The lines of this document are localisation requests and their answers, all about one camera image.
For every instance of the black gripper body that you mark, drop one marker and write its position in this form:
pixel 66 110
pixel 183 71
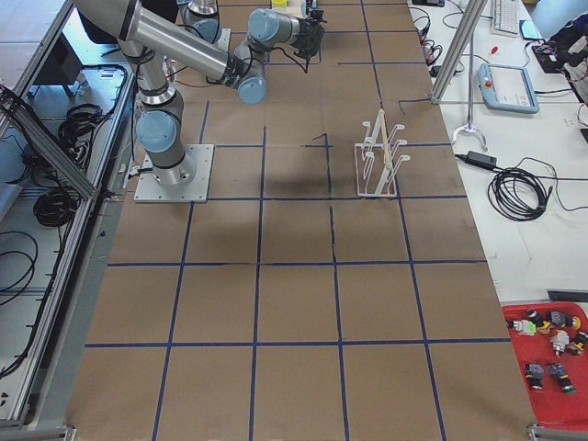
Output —
pixel 309 37

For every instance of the white keyboard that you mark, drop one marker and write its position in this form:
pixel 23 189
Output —
pixel 505 18

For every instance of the blue teach pendant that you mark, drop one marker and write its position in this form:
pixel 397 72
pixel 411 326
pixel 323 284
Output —
pixel 507 88

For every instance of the black power adapter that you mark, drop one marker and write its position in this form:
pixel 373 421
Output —
pixel 481 160

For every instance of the red parts tray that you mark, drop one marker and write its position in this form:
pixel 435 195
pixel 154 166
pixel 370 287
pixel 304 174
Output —
pixel 550 343

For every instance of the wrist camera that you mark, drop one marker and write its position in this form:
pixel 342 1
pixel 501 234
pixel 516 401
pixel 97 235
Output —
pixel 315 13

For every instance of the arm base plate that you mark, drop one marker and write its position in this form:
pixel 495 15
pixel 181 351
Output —
pixel 224 40
pixel 187 182

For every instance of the white wire cup rack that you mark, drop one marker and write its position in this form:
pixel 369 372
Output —
pixel 378 160

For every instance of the aluminium frame post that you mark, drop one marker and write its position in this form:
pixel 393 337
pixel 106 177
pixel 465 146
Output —
pixel 458 44

